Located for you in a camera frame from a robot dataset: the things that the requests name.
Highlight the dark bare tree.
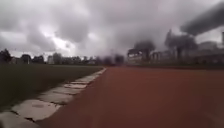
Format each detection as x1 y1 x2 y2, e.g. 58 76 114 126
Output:
132 40 156 63
164 29 198 62

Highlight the red running track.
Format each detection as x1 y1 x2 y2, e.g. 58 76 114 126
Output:
35 66 224 128

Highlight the row of distant trees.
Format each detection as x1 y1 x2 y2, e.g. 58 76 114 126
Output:
0 48 126 66

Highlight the dark low hedge strip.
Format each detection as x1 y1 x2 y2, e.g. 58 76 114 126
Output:
124 61 224 70

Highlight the long pale building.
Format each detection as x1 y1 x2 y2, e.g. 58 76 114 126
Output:
126 40 224 66

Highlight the pale stone slab kerb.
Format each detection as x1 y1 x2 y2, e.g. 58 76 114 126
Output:
0 67 108 128

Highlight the green grass field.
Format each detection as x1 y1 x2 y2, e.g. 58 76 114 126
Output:
0 63 104 111

